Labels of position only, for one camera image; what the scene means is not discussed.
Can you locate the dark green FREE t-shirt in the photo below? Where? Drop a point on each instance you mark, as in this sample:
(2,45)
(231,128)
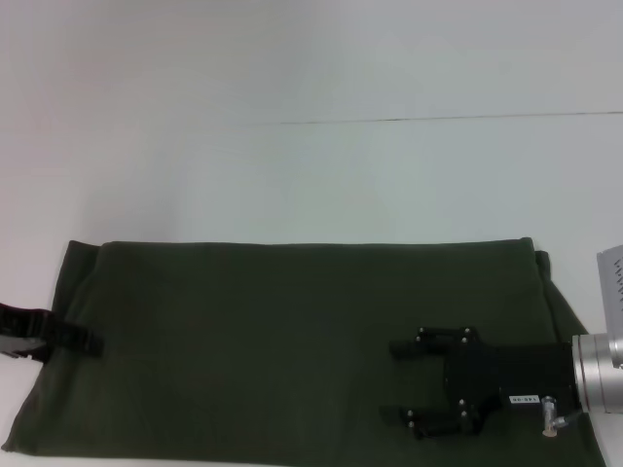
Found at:
(243,389)

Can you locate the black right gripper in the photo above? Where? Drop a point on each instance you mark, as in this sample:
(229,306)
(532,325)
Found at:
(511,374)

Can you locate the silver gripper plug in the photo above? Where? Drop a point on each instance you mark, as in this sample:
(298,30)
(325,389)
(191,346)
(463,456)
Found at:
(549,416)

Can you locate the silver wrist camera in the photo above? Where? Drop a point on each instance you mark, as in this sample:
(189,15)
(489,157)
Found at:
(611,292)

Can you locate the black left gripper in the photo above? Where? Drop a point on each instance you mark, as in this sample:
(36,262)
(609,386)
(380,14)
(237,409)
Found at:
(22,333)

